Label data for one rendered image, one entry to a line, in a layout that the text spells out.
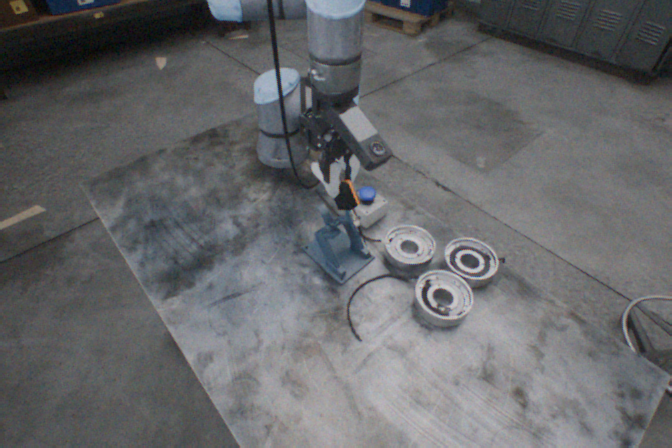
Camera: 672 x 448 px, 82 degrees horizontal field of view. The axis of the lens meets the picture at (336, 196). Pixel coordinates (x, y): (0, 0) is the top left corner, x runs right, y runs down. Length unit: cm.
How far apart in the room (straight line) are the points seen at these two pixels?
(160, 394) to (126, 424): 13
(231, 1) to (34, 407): 158
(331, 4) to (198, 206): 64
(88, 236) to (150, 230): 132
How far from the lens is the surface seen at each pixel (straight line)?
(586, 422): 80
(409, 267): 81
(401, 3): 444
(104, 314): 195
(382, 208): 91
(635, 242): 242
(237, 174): 108
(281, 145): 105
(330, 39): 54
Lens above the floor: 147
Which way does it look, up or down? 43 degrees down
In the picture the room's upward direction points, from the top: straight up
